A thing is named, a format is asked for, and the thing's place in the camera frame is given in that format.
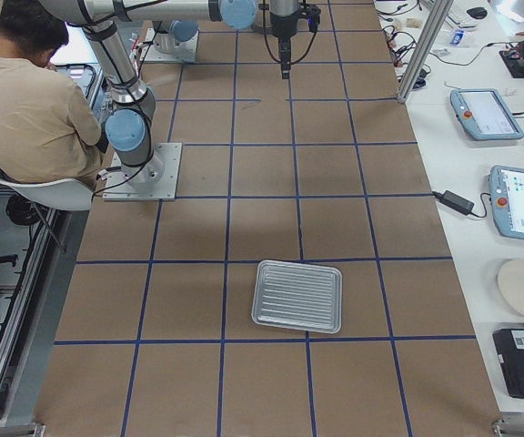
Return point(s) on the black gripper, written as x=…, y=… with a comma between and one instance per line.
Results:
x=282, y=26

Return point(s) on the black power adapter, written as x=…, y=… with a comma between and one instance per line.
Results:
x=454, y=201

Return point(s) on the silver ribbed metal tray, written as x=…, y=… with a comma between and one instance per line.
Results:
x=298, y=296

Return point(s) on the far teach pendant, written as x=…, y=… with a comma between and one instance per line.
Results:
x=484, y=115

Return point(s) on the seated person beige shirt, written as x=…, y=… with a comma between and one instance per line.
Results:
x=47, y=129

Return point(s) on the white plastic chair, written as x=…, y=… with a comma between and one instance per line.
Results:
x=66, y=194

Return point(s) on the teach pendant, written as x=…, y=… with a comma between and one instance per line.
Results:
x=484, y=115
x=506, y=189

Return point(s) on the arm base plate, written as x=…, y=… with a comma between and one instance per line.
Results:
x=157, y=180
x=165, y=49

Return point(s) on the near teach pendant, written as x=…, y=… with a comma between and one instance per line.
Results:
x=506, y=189

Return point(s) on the aluminium frame post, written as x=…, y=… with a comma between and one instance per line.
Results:
x=428, y=35

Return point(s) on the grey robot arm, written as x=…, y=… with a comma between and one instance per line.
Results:
x=279, y=24
x=129, y=128

